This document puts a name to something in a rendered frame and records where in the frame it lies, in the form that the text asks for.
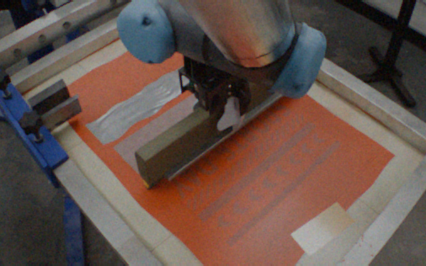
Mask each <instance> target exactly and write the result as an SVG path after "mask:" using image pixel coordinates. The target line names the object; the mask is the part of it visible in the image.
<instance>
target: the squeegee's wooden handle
mask: <svg viewBox="0 0 426 266"><path fill-rule="evenodd" d="M249 88H250V91H251V98H252V99H251V103H250V106H249V109H248V112H249V111H250V110H252V109H254V108H255V107H256V106H258V105H259V104H261V103H262V102H263V101H265V100H266V99H268V98H269V97H271V96H272V95H273V94H275V93H271V92H270V91H268V89H267V88H263V87H261V86H259V85H257V84H254V83H252V82H249ZM248 112H247V113H248ZM223 113H225V106H223V107H222V108H220V109H219V110H217V111H216V112H215V113H213V114H212V115H210V112H209V111H205V110H204V109H202V108H201V107H199V108H197V109H196V110H195V111H193V112H192V113H190V114H187V116H186V117H184V118H183V119H181V120H180V121H179V122H178V123H176V124H175V125H173V126H171V127H170V128H168V129H167V130H165V131H163V132H162V133H160V135H159V136H157V137H155V138H154V139H152V140H151V141H149V142H148V143H147V144H145V145H144V146H142V147H140V148H139V149H137V150H136V151H135V156H136V163H137V167H138V170H139V174H140V176H141V177H142V178H143V179H144V180H145V181H146V184H147V185H148V186H150V187H151V186H153V184H155V183H158V182H159V181H160V180H162V179H163V178H164V174H165V172H167V171H168V170H170V169H171V168H173V167H174V166H175V165H177V164H178V163H179V162H181V161H183V160H184V159H185V158H186V157H188V156H190V155H191V154H193V153H194V151H196V150H197V149H198V148H200V147H201V146H203V145H204V144H205V143H207V142H208V141H210V140H212V139H213V138H214V137H216V136H217V135H219V133H220V132H221V131H223V130H225V129H223V130H218V129H217V123H218V122H219V120H220V119H221V117H222V115H223Z"/></svg>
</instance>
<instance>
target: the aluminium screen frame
mask: <svg viewBox="0 0 426 266"><path fill-rule="evenodd" d="M117 19H118V17H116V18H114V19H113V20H111V21H109V22H108V23H106V24H103V25H101V26H99V27H98V28H96V29H93V30H91V31H89V32H87V33H86V34H84V35H82V37H80V38H77V39H75V40H73V41H71V42H70V43H68V44H66V45H64V46H62V47H61V48H59V49H57V50H55V51H53V52H52V53H50V54H49V55H47V56H45V57H43V58H41V59H39V60H38V61H36V62H34V63H33V64H30V65H28V66H27V67H26V68H25V69H23V70H22V71H20V72H18V73H16V74H14V75H13V76H11V77H10V79H11V82H12V84H13V85H14V86H15V88H16V89H17V90H18V92H20V94H21V96H23V95H25V94H26V93H28V92H30V91H31V90H33V89H35V88H36V87H38V86H39V85H41V84H42V83H44V82H47V81H48V80H50V79H51V78H52V77H54V76H55V75H57V74H58V73H60V72H63V71H65V70H66V69H67V68H69V67H72V66H74V65H76V64H77V63H79V62H80V61H82V59H84V58H86V57H88V56H91V55H92V54H94V53H95V52H97V51H100V50H102V49H103V48H105V47H106V46H108V45H111V43H113V42H115V41H117V40H119V39H120V37H119V32H118V31H117ZM315 80H316V81H317V82H319V83H321V84H322V85H323V86H325V87H326V88H329V89H330V90H332V91H333V92H334V93H336V94H337V95H338V96H340V97H341V98H343V99H345V100H347V101H348V102H350V103H351V104H353V105H354V106H355V107H357V108H358V109H360V110H362V111H364V112H365V113H367V114H368V115H369V116H370V117H372V118H374V120H376V121H377V122H378V123H380V124H381V125H383V126H385V127H386V128H387V129H388V130H390V131H392V132H393V133H394V134H396V135H397V136H399V137H400V138H402V139H404V141H407V142H408V143H409V144H411V145H412V146H413V147H415V148H417V149H418V150H419V151H420V152H422V153H423V154H424V155H425V158H424V159H423V160H422V161H421V162H420V163H419V165H417V167H416V169H415V170H414V171H413V173H412V174H411V175H410V177H409V178H408V179H407V181H406V182H405V183H404V185H403V186H402V187H401V188H400V189H399V190H398V191H397V193H396V195H395V196H394V197H393V199H392V200H391V201H390V202H389V203H388V204H387V206H386V207H385V209H384V210H383V211H382V212H381V213H380V214H379V215H378V216H377V218H376V219H375V220H374V221H373V222H372V223H371V225H370V226H369V227H368V229H367V231H366V232H365V233H364V234H363V235H362V236H361V238H360V239H359V240H358V241H357V242H356V243H355V244H354V245H353V246H352V247H351V248H350V250H349V251H348V252H347V253H346V254H345V255H344V257H343V258H342V259H341V260H340V261H339V263H338V264H337V265H336V266H368V265H369V264H370V262H371V261H372V260H373V259H374V257H375V256H376V255H377V253H379V252H380V251H381V249H382V248H383V247H384V246H385V245H386V244H387V242H388V240H389V239H390V238H391V236H392V235H393V234H394V232H395V231H396V230H397V228H398V227H399V226H400V225H401V223H402V222H403V220H404V219H405V218H406V217H407V215H408V214H409V213H410V210H411V209H412V208H413V207H414V206H415V205H416V204H417V202H418V201H419V199H420V198H421V197H422V196H423V193H424V192H425V191H426V123H424V122H422V121H421V120H420V119H418V117H416V116H414V115H413V114H411V113H409V112H408V111H407V110H405V109H404V108H403V107H401V106H399V105H398V104H396V103H395V102H393V101H391V100H390V99H389V98H387V97H385V96H384V95H382V94H381V93H379V92H377V91H375V90H374V89H373V88H371V87H370V85H368V84H366V83H365V82H362V81H360V80H359V79H358V78H357V77H355V76H353V75H351V74H350V73H348V72H346V71H345V70H343V69H341V68H339V66H337V65H335V64H334V63H332V62H330V61H329V60H327V59H325V58H324V59H323V62H322V66H321V68H320V71H319V73H318V74H317V77H316V79H315ZM51 171H52V172H53V174H54V176H55V177H56V179H57V180H58V182H59V183H60V185H61V186H62V188H64V190H66V192H67V193H68V194H69V196H70V197H71V198H72V199H73V201H74V202H75V204H76V205H77V207H78V208H79V210H80V211H81V212H82V213H83V214H84V216H85V217H86V218H87V219H88V221H89V222H90V223H91V224H92V225H93V227H94V228H95V229H96V231H97V232H98V233H99V234H100V236H101V237H102V238H103V239H104V240H105V241H106V242H107V243H108V245H109V246H110V247H111V248H112V250H113V251H114V252H115V253H116V255H117V256H118V257H119V258H120V259H121V260H122V261H123V262H124V264H125V265H126V266H163V265H162V263H161V262H160V261H158V260H157V259H156V258H155V257H154V255H153V254H152V253H151V252H150V251H149V250H148V249H147V247H146V246H145V245H144V244H143V243H142V242H141V240H140V239H139V238H138V237H137V236H136V235H135V234H134V232H133V231H132V230H131V229H130V228H129V227H127V226H126V224H125V223H124V222H123V221H122V220H121V219H120V218H119V217H118V216H117V215H116V214H115V213H114V211H113V210H112V209H111V208H110V207H109V206H108V205H107V203H106V202H105V201H104V200H103V199H102V198H101V197H100V195H99V194H98V192H97V191H96V190H95V189H94V188H93V186H92V185H91V184H90V183H89V181H88V180H87V179H86V178H85V177H84V176H83V175H82V174H81V172H80V171H79V170H78V169H77V168H76V167H75V166H74V164H73V163H72V162H71V160H70V159H68V160H66V161H65V162H63V163H62V164H59V165H58V166H56V167H55V168H54V169H52V170H51Z"/></svg>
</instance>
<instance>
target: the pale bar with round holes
mask: <svg viewBox="0 0 426 266"><path fill-rule="evenodd" d="M131 1H133V0H73V1H72V2H71V3H68V4H66V5H65V6H62V7H60V8H58V9H56V10H54V11H51V12H50V13H48V14H47V15H45V16H43V17H41V18H39V19H36V20H35V21H33V22H31V23H29V24H27V25H26V26H24V27H23V28H21V29H18V30H16V31H14V32H13V33H11V34H10V35H7V36H6V37H5V38H3V39H1V40H0V70H2V69H5V70H6V69H8V68H9V67H11V66H12V65H14V64H16V63H18V62H19V61H21V60H22V59H24V58H25V57H26V56H30V55H31V54H33V53H35V52H36V51H38V50H40V49H43V48H44V47H46V46H47V45H49V44H50V43H51V42H53V41H56V40H58V39H60V38H61V37H63V36H65V35H68V34H70V33H71V32H72V31H73V30H75V29H78V28H79V27H82V26H84V25H85V24H88V23H90V22H92V21H94V20H95V19H98V18H100V17H101V16H102V15H104V14H106V13H108V12H111V11H113V10H115V9H117V8H119V7H121V6H123V5H125V4H127V3H129V2H131Z"/></svg>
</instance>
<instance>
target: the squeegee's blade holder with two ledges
mask: <svg viewBox="0 0 426 266"><path fill-rule="evenodd" d="M283 97H284V96H283V95H280V94H278V93H275V94H273V95H272V96H271V97H269V98H268V99H266V100H265V101H263V102H262V103H261V104H259V105H258V106H256V107H255V108H254V109H252V110H250V111H249V112H248V113H246V116H245V119H244V120H243V122H242V123H241V124H240V125H239V126H238V127H237V128H236V129H235V130H233V129H232V126H229V127H227V128H226V129H225V130H223V131H221V132H220V133H219V135H217V136H216V137H214V138H213V139H212V140H210V141H208V142H207V143H205V144H204V145H203V146H201V147H200V148H198V149H197V150H196V151H194V153H193V154H191V155H190V156H188V157H186V158H185V159H184V160H183V161H181V162H179V163H178V164H177V165H175V166H174V167H173V168H171V169H170V170H168V171H167V172H165V174H164V178H165V179H166V180H167V181H168V182H170V181H171V180H173V179H174V178H176V177H177V176H178V175H179V174H181V172H182V171H183V170H184V169H187V168H188V167H190V166H191V165H193V164H194V163H195V162H197V161H198V160H200V159H201V158H202V157H203V156H204V155H207V154H208V153H209V152H210V151H211V150H212V149H214V148H215V147H216V146H218V145H219V144H221V143H222V142H223V141H225V140H226V139H228V138H229V137H230V136H232V135H233V133H235V132H236V131H238V130H239V129H241V128H243V126H245V125H246V124H248V123H249V122H250V121H252V120H253V119H255V118H256V117H257V116H258V115H259V114H260V113H263V112H264V111H265V110H266V109H267V108H269V107H270V106H271V105H273V104H274V103H276V102H277V101H278V100H280V99H281V98H283Z"/></svg>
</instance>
